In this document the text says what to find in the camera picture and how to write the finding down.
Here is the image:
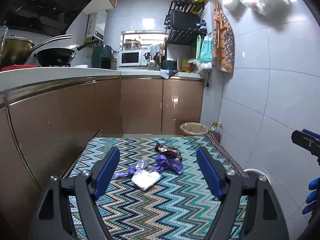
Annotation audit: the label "purple plastic wrapper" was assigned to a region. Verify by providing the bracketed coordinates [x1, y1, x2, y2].
[114, 154, 183, 178]

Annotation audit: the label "blue grey dish cloth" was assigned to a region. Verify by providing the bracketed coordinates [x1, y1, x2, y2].
[159, 69, 178, 79]

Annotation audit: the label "white gas water heater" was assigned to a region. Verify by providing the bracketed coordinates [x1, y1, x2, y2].
[86, 10, 107, 41]

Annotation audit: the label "cooking oil bottle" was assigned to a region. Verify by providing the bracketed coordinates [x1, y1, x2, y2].
[210, 122, 222, 143]

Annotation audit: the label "white paper tissue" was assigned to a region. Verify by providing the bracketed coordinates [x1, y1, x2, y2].
[131, 170, 161, 191]

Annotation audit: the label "black wok pan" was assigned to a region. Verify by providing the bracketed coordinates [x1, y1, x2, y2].
[34, 40, 101, 67]

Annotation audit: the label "orange patterned apron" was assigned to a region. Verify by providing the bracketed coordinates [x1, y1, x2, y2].
[212, 0, 235, 74]

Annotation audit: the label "beige waste basket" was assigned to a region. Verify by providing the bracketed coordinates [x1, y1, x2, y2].
[180, 122, 208, 137]

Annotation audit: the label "white rimmed trash bin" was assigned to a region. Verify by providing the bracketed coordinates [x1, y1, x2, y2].
[244, 168, 272, 189]

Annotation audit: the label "black range hood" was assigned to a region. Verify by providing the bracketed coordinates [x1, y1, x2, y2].
[1, 0, 92, 36]

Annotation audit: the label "white microwave oven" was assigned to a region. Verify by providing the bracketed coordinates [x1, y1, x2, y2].
[118, 49, 148, 67]

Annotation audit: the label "dark brown snack wrapper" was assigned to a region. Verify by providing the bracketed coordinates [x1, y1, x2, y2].
[155, 142, 182, 161]

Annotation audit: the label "glass lidded pot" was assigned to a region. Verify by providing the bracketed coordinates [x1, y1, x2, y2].
[123, 39, 142, 50]

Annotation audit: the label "black dish rack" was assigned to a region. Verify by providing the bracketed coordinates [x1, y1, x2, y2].
[164, 0, 207, 46]

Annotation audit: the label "teal plastic bag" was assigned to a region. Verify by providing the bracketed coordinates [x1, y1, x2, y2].
[196, 35, 213, 63]

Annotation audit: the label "green kettle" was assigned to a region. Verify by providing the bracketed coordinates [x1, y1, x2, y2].
[161, 60, 177, 70]

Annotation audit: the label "brown kitchen base cabinets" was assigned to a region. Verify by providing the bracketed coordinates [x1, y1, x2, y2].
[0, 76, 205, 240]

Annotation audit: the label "right blue gloved hand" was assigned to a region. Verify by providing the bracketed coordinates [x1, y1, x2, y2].
[302, 178, 319, 215]

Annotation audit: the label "zigzag patterned floor mat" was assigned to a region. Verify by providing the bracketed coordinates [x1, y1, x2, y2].
[71, 135, 244, 239]

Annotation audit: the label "steel cooking pot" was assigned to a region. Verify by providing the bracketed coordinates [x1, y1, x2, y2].
[1, 34, 73, 68]

